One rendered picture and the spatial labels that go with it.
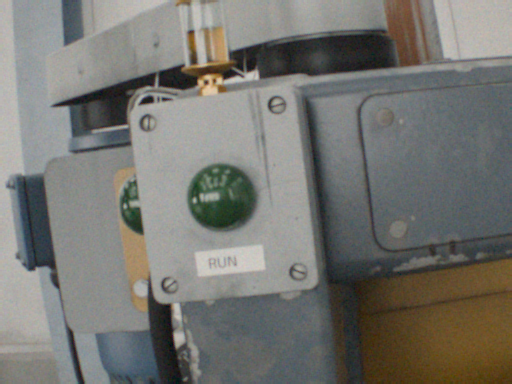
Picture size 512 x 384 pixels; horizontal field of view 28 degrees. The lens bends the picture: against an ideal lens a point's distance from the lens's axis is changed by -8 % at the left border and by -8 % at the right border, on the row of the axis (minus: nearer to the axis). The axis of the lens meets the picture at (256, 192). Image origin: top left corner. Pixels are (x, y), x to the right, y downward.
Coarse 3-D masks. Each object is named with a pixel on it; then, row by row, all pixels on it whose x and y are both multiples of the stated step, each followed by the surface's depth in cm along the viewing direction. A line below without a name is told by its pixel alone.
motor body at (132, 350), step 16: (128, 128) 96; (80, 144) 98; (96, 144) 97; (112, 144) 96; (128, 144) 97; (96, 336) 101; (112, 336) 98; (128, 336) 97; (144, 336) 97; (112, 352) 99; (128, 352) 98; (144, 352) 97; (112, 368) 100; (128, 368) 98; (144, 368) 97
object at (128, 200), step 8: (128, 184) 50; (136, 184) 50; (120, 192) 50; (128, 192) 49; (136, 192) 49; (120, 200) 50; (128, 200) 49; (136, 200) 49; (120, 208) 50; (128, 208) 49; (136, 208) 49; (128, 216) 49; (136, 216) 49; (128, 224) 50; (136, 224) 50; (136, 232) 50
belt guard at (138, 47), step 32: (256, 0) 66; (288, 0) 63; (320, 0) 63; (352, 0) 63; (96, 32) 88; (128, 32) 82; (160, 32) 77; (256, 32) 66; (288, 32) 64; (320, 32) 63; (352, 32) 64; (384, 32) 68; (64, 64) 95; (96, 64) 88; (128, 64) 83; (160, 64) 78; (256, 64) 95; (64, 96) 96; (96, 96) 110
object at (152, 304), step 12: (156, 300) 55; (156, 312) 55; (168, 312) 55; (156, 324) 55; (168, 324) 55; (156, 336) 55; (168, 336) 55; (156, 348) 55; (168, 348) 55; (156, 360) 56; (168, 360) 56; (168, 372) 56; (180, 372) 56
